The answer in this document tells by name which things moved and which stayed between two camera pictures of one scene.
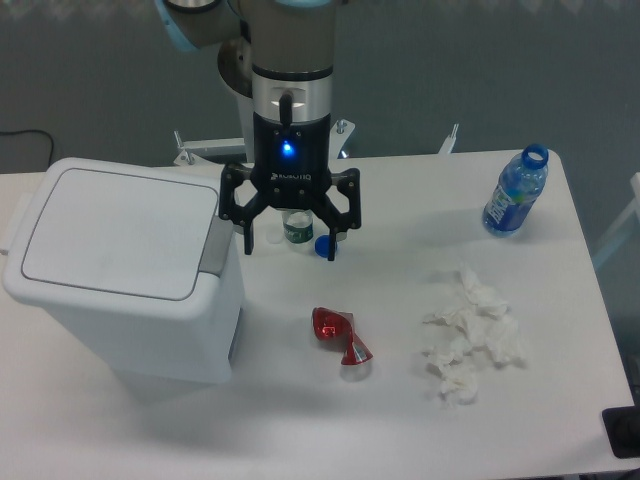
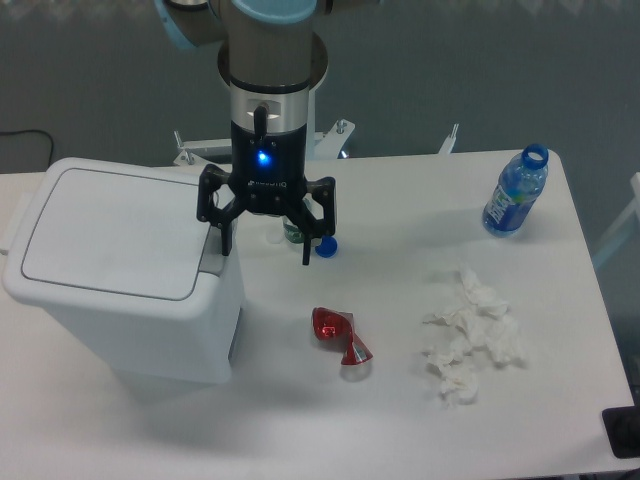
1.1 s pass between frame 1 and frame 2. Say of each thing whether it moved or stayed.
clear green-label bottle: stayed
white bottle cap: stayed
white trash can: stayed
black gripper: moved
